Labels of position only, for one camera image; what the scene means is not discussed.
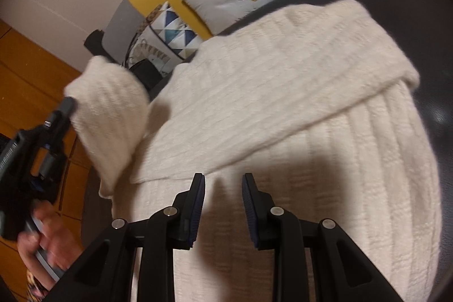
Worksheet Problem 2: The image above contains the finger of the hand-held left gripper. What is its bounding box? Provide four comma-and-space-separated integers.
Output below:
33, 96, 76, 147

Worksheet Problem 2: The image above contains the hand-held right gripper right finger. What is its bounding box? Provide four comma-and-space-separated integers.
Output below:
242, 173, 404, 302

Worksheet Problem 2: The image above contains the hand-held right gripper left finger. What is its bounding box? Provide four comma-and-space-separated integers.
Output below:
42, 173, 206, 302

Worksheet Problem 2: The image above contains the white knitted sweater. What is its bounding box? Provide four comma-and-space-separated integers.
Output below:
65, 0, 443, 302

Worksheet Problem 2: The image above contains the person's left hand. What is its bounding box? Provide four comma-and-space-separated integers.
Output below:
18, 199, 82, 274

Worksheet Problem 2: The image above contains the orange wooden wardrobe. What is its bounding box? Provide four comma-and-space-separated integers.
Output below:
0, 19, 93, 288

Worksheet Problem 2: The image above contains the person's pink patterned clothing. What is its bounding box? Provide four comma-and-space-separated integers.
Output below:
21, 268, 54, 302

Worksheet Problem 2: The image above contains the striped animal print pillow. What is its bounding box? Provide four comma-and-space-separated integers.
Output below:
131, 37, 181, 76

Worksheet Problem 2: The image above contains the triangle pattern pillow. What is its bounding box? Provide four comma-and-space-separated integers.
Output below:
149, 1, 204, 60

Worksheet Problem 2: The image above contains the brown checkered bag strap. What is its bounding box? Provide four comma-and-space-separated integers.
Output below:
143, 3, 167, 27

